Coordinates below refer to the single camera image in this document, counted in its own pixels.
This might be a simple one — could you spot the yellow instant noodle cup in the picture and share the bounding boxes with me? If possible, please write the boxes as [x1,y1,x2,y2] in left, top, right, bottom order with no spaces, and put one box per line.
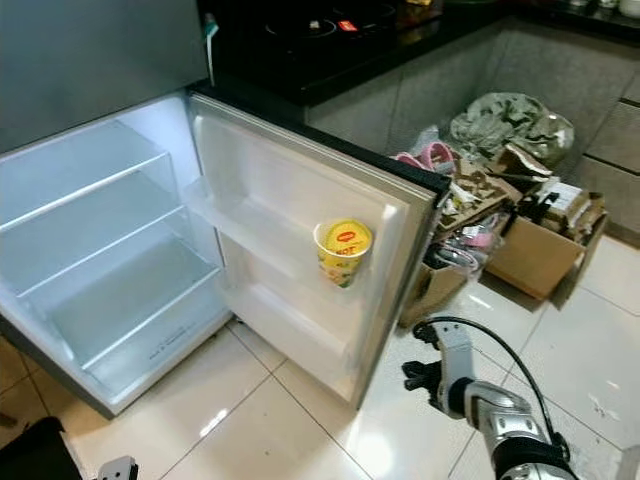
[313,218,374,289]

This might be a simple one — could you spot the clear fridge door bin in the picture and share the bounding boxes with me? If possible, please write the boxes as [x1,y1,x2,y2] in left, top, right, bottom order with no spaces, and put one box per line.
[185,178,401,291]
[222,280,366,401]

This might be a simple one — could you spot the glass fridge shelf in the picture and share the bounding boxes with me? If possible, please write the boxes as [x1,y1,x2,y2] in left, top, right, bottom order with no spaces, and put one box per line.
[10,205,191,301]
[5,150,176,233]

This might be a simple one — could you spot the clear fridge crisper cover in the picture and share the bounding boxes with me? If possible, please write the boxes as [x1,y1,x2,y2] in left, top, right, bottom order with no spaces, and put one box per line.
[50,240,231,396]

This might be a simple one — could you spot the grey steel fridge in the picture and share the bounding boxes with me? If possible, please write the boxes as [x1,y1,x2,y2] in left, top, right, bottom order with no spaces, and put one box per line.
[0,0,451,419]

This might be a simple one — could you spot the pink and clear plastic bag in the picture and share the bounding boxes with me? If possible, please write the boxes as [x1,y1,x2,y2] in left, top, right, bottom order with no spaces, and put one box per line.
[435,225,506,276]

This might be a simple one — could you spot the small brown cardboard box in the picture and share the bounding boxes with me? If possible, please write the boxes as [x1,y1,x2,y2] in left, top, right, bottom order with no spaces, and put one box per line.
[485,180,609,301]

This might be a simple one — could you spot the large cluttered cardboard box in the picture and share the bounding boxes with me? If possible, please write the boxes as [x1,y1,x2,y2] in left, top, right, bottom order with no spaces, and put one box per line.
[400,150,531,326]

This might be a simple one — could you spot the black floor mat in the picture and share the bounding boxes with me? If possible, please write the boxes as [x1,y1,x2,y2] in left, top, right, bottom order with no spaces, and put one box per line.
[0,418,81,480]

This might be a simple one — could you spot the small black gadget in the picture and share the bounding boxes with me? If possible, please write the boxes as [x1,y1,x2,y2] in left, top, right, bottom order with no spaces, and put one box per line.
[520,190,566,226]

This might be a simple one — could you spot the crumpled green bag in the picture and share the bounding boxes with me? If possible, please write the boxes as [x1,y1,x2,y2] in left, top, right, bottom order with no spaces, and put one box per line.
[448,92,576,171]

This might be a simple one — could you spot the grey kitchen cabinets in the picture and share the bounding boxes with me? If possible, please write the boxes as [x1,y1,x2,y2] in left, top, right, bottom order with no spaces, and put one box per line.
[305,20,640,236]

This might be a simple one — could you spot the black kitchen countertop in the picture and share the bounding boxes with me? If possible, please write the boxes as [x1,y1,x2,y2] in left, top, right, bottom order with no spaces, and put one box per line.
[195,0,640,106]

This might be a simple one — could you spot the black induction cooktop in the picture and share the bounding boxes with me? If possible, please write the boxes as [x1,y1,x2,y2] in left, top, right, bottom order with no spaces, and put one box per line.
[260,0,406,43]

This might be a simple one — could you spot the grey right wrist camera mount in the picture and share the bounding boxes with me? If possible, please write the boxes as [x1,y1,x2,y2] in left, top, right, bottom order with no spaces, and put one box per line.
[437,320,475,393]

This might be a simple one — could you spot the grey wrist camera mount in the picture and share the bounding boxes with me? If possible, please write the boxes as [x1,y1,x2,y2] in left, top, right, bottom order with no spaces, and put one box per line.
[100,456,139,480]
[437,320,475,393]

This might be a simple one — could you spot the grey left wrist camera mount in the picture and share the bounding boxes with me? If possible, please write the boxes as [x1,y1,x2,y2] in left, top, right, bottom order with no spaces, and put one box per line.
[100,456,139,480]

